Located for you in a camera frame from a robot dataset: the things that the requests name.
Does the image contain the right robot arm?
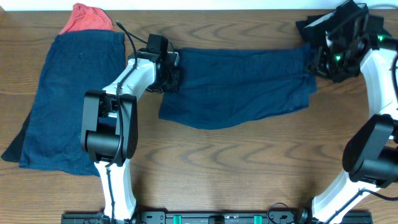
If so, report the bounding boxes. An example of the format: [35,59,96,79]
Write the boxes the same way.
[295,1,397,223]

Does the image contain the black folded shorts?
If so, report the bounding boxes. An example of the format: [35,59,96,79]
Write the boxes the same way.
[296,0,390,48]

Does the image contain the navy blue shorts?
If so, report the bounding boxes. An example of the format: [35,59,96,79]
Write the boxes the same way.
[159,44,317,129]
[1,30,126,175]

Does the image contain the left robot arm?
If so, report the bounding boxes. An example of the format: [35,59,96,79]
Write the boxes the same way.
[80,34,180,223]

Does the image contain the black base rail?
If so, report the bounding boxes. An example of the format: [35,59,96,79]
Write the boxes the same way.
[60,208,374,224]

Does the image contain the red orange garment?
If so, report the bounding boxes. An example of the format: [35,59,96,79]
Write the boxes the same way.
[59,3,114,35]

